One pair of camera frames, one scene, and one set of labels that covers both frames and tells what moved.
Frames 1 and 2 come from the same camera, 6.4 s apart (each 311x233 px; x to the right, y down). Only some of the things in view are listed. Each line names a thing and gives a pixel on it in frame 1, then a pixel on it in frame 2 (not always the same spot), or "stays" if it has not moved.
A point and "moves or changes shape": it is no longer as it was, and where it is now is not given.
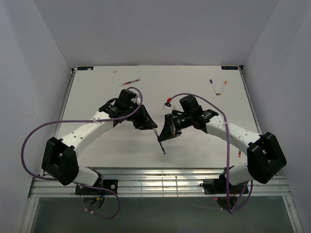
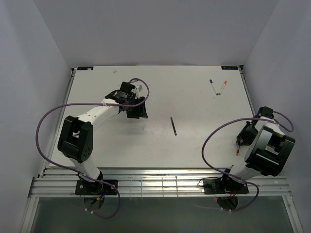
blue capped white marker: [213, 87] stays
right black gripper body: [178, 122] -> [248, 134]
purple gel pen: [158, 140] moves or changes shape
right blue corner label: [229, 67] stays
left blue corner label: [85, 68] stays
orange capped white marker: [222, 87] stays
